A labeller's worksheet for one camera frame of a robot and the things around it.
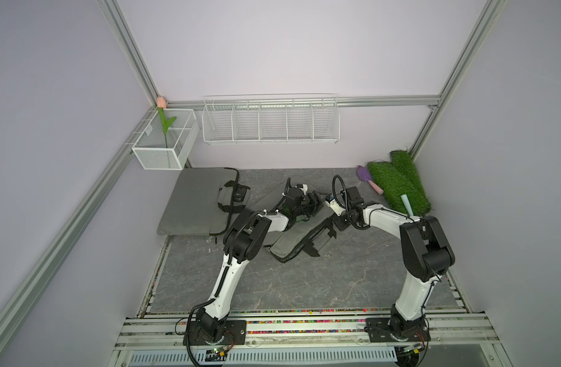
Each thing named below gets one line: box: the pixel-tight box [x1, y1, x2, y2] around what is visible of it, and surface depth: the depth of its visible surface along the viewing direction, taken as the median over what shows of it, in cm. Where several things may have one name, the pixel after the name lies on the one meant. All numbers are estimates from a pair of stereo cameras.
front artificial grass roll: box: [366, 161, 429, 218], surface depth 111 cm
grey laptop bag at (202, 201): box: [156, 166, 251, 236], surface depth 110 cm
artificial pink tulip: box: [156, 96, 177, 149], surface depth 92 cm
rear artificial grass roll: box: [389, 149, 427, 194], surface depth 118 cm
